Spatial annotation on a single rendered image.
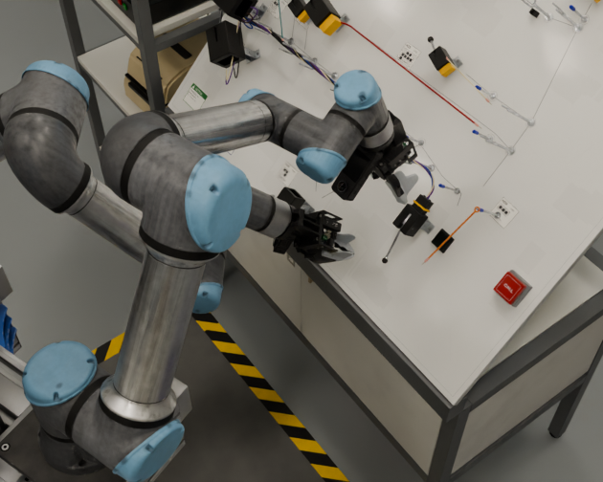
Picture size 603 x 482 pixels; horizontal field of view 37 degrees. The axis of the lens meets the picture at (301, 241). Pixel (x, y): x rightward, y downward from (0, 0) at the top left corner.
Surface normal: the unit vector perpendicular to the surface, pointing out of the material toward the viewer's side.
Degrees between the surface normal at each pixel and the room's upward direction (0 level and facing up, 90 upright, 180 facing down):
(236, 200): 83
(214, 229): 83
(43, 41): 0
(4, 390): 0
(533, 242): 46
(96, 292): 0
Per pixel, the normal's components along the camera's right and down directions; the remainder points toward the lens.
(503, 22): -0.58, -0.10
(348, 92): -0.29, -0.42
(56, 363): -0.11, -0.68
